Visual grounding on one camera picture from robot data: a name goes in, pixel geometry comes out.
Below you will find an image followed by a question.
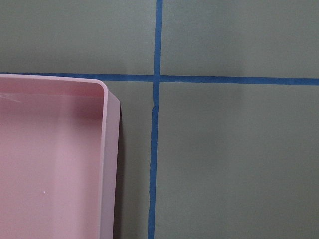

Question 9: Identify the pink plastic bin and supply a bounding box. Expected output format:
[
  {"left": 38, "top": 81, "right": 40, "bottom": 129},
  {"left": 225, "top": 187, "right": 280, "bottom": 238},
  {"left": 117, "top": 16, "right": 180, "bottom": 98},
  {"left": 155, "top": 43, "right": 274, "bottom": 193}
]
[{"left": 0, "top": 74, "right": 120, "bottom": 239}]

